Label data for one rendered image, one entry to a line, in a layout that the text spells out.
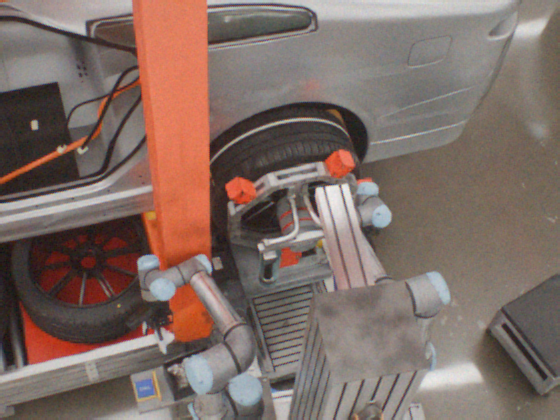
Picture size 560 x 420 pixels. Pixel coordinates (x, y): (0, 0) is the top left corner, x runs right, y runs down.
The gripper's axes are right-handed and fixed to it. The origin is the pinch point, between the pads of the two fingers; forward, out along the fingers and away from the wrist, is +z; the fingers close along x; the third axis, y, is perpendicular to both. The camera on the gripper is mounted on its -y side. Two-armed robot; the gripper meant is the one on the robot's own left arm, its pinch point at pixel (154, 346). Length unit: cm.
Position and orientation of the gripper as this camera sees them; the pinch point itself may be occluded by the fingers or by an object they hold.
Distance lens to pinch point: 347.5
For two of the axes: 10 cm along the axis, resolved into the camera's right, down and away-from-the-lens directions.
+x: -5.7, -3.3, 7.6
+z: 0.6, 9.0, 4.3
